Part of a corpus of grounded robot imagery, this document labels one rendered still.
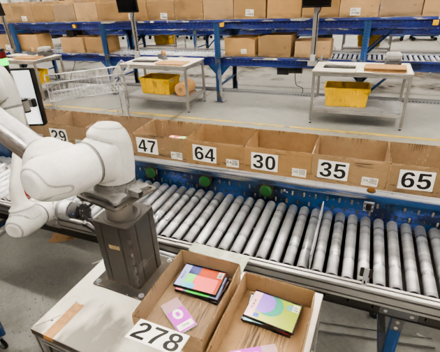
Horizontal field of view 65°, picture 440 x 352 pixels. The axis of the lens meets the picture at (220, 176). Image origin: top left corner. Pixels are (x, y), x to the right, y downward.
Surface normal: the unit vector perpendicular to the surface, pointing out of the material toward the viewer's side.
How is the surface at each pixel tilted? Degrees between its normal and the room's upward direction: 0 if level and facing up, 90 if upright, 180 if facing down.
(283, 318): 0
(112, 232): 90
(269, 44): 86
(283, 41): 90
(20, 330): 0
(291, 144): 89
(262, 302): 0
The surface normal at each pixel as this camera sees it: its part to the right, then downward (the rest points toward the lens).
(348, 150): -0.36, 0.44
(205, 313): -0.04, -0.88
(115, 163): 0.81, 0.27
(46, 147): 0.10, -0.76
